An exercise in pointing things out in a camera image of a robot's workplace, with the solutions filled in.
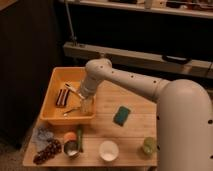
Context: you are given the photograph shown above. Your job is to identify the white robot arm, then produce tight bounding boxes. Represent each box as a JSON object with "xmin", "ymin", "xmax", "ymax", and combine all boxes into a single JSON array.
[{"xmin": 80, "ymin": 58, "xmax": 213, "ymax": 171}]

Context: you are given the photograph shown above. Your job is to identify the yellow plastic bin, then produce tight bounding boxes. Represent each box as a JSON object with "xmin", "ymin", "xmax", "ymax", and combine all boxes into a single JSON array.
[{"xmin": 40, "ymin": 67, "xmax": 96, "ymax": 125}]

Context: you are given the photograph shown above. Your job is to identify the green vegetable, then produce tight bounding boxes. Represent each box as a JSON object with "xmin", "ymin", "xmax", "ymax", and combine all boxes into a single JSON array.
[{"xmin": 77, "ymin": 125, "xmax": 83, "ymax": 152}]

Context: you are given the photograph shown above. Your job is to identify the dark brown striped object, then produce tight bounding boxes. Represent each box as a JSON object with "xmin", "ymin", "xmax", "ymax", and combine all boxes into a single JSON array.
[{"xmin": 56, "ymin": 89, "xmax": 70, "ymax": 108}]

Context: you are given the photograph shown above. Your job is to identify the green sponge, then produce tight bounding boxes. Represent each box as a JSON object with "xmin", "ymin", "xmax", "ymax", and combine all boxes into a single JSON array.
[{"xmin": 113, "ymin": 106, "xmax": 131, "ymax": 126}]

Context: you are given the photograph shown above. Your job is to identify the wooden table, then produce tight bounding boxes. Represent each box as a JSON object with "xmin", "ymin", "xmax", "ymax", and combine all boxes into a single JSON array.
[{"xmin": 23, "ymin": 82, "xmax": 157, "ymax": 169}]

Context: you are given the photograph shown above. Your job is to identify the metal cup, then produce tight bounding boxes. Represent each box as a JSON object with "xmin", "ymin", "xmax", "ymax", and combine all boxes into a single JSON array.
[{"xmin": 63, "ymin": 140, "xmax": 79, "ymax": 158}]

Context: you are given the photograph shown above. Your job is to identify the white bowl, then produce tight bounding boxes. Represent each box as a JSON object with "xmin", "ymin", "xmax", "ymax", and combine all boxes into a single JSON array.
[{"xmin": 99, "ymin": 141, "xmax": 119, "ymax": 162}]

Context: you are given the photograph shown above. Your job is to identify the purple grape bunch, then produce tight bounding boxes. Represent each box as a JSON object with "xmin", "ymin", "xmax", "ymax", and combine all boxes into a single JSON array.
[{"xmin": 33, "ymin": 139, "xmax": 62, "ymax": 165}]

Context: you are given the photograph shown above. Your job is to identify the grey blue cloth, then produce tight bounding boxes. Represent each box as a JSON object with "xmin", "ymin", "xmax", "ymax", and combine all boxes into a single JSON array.
[{"xmin": 32, "ymin": 127, "xmax": 54, "ymax": 152}]

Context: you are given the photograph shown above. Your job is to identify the grey metal shelf beam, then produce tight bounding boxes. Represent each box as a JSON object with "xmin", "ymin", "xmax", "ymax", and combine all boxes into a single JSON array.
[{"xmin": 63, "ymin": 42, "xmax": 213, "ymax": 80}]

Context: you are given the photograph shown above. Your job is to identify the metal pole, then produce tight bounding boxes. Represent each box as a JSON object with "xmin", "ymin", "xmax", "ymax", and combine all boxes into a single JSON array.
[{"xmin": 64, "ymin": 0, "xmax": 77, "ymax": 45}]

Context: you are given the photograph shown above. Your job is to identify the green cup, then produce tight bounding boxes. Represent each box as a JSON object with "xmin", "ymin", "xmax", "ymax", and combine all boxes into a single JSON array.
[{"xmin": 142, "ymin": 137, "xmax": 157, "ymax": 156}]

